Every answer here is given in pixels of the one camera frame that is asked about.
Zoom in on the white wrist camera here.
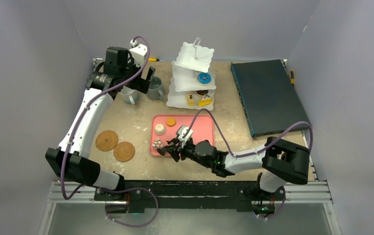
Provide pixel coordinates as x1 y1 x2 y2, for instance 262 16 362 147
129 39 149 68
176 125 193 142

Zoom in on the chocolate sprinkle donut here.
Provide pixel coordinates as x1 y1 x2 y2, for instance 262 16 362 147
196 90 209 96

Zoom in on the yellow black tool right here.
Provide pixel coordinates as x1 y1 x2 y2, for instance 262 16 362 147
290 70 295 86

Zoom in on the pink serving tray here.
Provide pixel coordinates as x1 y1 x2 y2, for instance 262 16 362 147
149 114 214 157

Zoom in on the white small cup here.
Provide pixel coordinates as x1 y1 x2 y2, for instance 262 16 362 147
118 86 140 105

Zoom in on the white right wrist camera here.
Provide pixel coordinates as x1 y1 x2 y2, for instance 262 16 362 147
176 125 193 142

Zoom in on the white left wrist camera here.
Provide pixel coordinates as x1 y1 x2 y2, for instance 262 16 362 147
129 39 149 68

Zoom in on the white triangular fruit cake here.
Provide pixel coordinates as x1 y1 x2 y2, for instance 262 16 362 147
152 138 164 149

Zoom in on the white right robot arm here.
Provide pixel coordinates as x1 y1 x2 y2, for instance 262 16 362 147
157 137 310 199

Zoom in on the yellow handled screwdriver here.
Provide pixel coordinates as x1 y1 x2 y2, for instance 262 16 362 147
148 58 166 62

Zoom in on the white three-tier cake stand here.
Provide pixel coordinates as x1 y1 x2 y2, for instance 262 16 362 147
166 37 216 111

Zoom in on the orange round cookie top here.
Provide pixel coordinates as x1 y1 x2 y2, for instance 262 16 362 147
165 117 176 127

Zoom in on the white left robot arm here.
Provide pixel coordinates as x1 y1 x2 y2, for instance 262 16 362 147
45 44 154 200

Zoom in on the round waffle coaster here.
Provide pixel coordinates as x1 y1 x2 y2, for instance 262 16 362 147
113 141 135 162
95 130 119 151

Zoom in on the white round cake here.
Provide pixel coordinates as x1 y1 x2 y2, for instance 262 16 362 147
154 123 166 136

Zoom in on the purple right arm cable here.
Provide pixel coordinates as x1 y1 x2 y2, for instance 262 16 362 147
187 108 313 221

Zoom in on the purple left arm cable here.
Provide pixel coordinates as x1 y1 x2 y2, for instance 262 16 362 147
60 35 159 228

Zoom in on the grey mug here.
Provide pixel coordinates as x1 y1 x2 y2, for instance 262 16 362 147
147 76 165 101

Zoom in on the yellow triangular sprinkle cake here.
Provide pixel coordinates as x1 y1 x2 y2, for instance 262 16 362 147
197 94 212 107

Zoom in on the blue frosted donut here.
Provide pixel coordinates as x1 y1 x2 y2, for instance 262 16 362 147
197 72 212 86

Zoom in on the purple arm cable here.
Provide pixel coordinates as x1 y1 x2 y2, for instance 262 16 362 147
187 108 313 221
60 35 159 228

